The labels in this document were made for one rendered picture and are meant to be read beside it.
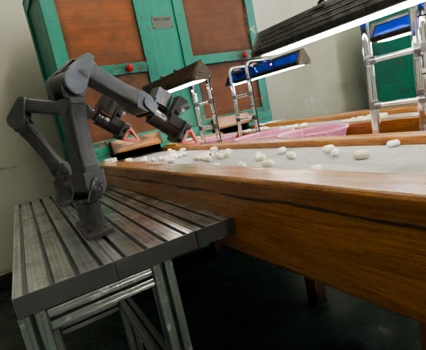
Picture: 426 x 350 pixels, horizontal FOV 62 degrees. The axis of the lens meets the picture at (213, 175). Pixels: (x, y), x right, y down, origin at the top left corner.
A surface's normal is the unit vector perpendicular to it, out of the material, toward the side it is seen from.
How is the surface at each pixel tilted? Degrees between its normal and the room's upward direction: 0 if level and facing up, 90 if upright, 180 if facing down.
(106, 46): 90
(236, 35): 90
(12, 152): 90
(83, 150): 87
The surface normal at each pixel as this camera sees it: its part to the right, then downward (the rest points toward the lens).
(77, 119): 0.78, 0.00
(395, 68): -0.85, 0.25
